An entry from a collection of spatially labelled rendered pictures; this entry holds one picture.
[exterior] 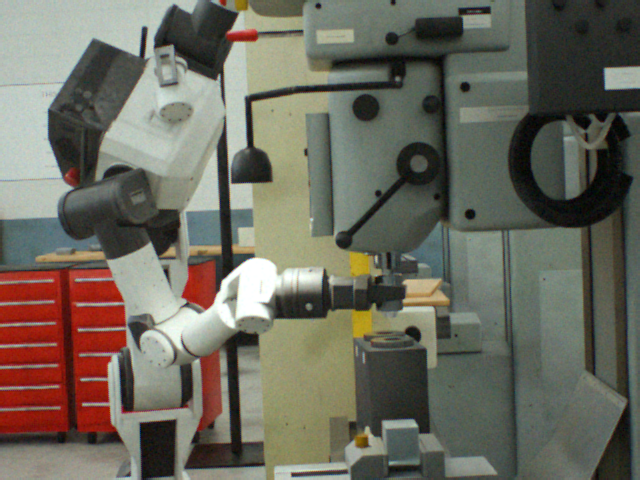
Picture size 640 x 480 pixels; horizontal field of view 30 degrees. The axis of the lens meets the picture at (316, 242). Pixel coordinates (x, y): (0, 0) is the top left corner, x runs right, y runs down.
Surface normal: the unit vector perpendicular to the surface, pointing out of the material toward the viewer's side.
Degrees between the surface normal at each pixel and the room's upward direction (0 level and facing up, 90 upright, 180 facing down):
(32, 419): 90
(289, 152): 90
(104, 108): 58
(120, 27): 90
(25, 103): 90
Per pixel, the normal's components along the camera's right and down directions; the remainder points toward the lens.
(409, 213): 0.01, 0.37
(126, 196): 0.87, -0.22
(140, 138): 0.19, -0.49
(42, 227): 0.00, 0.05
